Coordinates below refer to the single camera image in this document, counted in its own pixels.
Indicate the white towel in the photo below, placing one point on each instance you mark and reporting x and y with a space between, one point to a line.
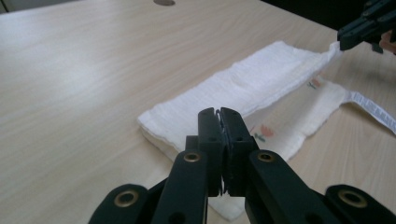
249 84

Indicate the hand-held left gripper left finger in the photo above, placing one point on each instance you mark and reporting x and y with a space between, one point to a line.
211 140

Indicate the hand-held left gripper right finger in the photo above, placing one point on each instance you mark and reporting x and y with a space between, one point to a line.
238 140

